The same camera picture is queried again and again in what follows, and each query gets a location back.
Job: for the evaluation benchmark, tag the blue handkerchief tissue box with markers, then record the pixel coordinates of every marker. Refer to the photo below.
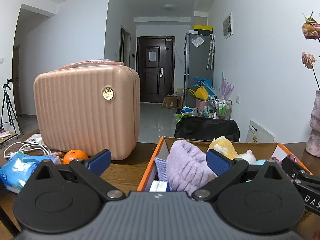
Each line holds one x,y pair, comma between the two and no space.
159,186

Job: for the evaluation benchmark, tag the pink ribbed vanity suitcase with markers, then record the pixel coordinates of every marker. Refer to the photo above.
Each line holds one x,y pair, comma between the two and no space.
90,106

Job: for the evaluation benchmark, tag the dark brown entrance door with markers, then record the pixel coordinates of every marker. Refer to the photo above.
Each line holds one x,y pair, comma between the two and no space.
155,66

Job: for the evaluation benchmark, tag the cardboard box on floor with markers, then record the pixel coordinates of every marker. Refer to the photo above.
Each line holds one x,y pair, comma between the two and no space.
173,101

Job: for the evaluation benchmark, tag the yellow white plush toy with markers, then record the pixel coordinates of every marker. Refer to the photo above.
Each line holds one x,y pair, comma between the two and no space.
226,148

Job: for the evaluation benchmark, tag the yellow blue bags pile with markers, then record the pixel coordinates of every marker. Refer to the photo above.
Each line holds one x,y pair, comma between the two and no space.
202,89

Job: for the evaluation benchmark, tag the blue tissue pack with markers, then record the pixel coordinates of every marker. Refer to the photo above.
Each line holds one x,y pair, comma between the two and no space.
17,170

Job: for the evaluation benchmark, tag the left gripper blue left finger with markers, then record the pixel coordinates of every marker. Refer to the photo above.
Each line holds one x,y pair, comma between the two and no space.
97,164

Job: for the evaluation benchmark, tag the purple fluffy towel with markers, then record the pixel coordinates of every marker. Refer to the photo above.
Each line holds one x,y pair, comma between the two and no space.
187,169

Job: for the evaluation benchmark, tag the grey refrigerator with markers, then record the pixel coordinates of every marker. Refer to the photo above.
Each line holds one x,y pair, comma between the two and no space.
196,55

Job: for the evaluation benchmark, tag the orange tangerine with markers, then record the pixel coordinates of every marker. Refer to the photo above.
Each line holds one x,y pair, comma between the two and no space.
74,154

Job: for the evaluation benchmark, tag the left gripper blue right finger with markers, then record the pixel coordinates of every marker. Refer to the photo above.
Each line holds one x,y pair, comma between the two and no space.
219,163

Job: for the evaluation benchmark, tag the yellow box on fridge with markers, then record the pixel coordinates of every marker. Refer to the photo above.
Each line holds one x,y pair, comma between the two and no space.
202,27

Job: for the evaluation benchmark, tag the red orange cardboard box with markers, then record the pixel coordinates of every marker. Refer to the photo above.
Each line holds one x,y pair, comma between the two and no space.
261,151

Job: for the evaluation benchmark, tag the white board against wall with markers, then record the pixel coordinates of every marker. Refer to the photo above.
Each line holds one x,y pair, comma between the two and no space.
257,133

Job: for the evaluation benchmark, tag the purple textured vase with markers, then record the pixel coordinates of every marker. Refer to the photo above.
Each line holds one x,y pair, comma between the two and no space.
313,143

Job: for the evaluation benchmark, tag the dried pink rose bouquet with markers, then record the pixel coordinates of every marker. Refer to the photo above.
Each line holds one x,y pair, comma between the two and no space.
310,32

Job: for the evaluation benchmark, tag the purple feather decoration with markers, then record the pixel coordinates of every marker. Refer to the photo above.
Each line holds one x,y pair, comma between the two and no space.
225,89

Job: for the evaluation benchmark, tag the metal trolley with bottles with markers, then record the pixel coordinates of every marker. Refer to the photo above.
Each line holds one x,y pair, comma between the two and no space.
218,109

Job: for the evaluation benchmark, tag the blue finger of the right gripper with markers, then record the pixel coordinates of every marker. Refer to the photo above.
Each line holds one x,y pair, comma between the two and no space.
296,172

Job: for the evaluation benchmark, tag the black camera tripod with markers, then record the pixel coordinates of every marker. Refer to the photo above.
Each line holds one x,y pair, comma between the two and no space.
7,105

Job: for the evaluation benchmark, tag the wall electrical panel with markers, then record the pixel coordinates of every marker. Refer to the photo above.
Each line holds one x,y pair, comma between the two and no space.
228,26

